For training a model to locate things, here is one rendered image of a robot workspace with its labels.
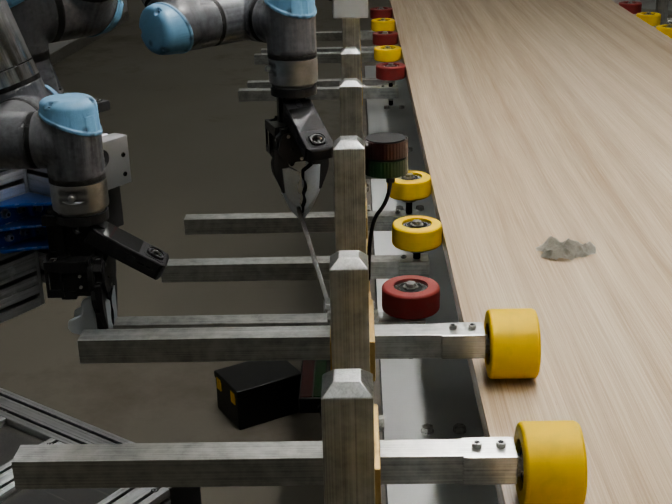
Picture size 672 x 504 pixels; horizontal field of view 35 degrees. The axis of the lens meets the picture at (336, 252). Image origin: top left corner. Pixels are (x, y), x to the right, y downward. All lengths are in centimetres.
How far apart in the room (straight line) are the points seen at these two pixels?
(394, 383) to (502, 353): 63
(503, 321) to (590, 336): 18
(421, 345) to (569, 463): 29
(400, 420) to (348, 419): 99
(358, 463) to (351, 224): 50
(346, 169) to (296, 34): 47
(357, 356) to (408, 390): 82
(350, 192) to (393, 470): 34
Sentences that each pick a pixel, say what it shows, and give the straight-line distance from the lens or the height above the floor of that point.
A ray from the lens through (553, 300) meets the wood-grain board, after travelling 145.
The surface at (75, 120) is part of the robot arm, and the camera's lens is 140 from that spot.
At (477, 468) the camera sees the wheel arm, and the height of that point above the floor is 95.
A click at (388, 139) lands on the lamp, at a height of 111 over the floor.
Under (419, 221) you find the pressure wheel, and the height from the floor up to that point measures 91.
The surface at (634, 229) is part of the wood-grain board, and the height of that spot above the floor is 90.
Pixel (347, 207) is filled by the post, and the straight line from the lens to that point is 118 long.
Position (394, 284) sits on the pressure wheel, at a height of 90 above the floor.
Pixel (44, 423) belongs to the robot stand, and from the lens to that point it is 259.
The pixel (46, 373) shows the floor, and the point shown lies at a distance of 332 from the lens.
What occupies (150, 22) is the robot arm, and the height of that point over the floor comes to 124.
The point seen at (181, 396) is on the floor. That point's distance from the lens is 309.
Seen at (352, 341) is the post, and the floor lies 106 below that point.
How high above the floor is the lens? 149
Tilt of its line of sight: 22 degrees down
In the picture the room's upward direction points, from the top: 2 degrees counter-clockwise
